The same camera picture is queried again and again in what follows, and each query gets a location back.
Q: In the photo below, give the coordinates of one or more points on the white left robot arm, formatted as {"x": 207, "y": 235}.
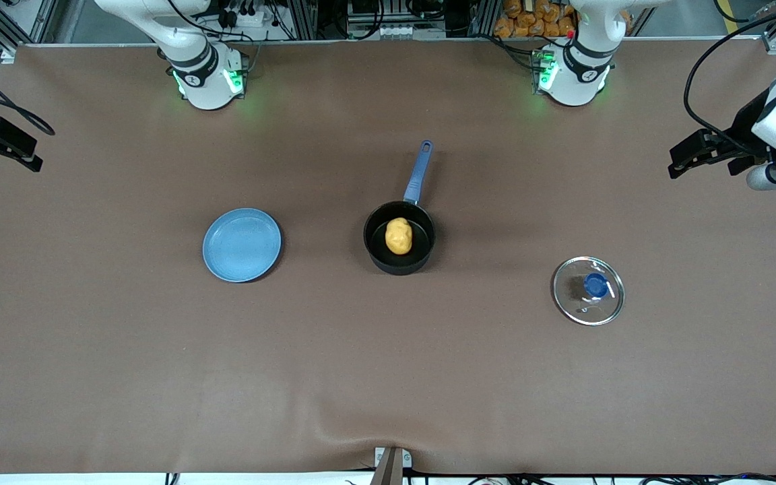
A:
{"x": 573, "y": 81}

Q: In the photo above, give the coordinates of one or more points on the blue round plate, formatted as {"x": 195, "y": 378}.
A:
{"x": 242, "y": 245}

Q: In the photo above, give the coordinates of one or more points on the yellow potato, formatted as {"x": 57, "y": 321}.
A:
{"x": 399, "y": 236}

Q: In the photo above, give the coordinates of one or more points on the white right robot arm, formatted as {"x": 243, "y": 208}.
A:
{"x": 207, "y": 84}

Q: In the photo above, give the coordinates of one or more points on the metal table edge bracket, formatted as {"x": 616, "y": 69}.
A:
{"x": 392, "y": 465}

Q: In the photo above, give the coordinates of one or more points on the glass lid with blue knob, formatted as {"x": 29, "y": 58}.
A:
{"x": 590, "y": 296}

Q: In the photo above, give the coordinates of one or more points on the grey electronics box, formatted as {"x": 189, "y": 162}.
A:
{"x": 381, "y": 20}

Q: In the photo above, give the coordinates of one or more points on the large table cover mat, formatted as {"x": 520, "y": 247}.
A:
{"x": 388, "y": 377}

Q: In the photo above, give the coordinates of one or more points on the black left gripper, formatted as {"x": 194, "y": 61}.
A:
{"x": 742, "y": 125}

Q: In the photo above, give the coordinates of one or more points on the white power strip with plugs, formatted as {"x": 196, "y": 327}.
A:
{"x": 243, "y": 15}

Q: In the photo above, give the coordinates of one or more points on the pile of orange toy food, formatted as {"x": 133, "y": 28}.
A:
{"x": 529, "y": 20}

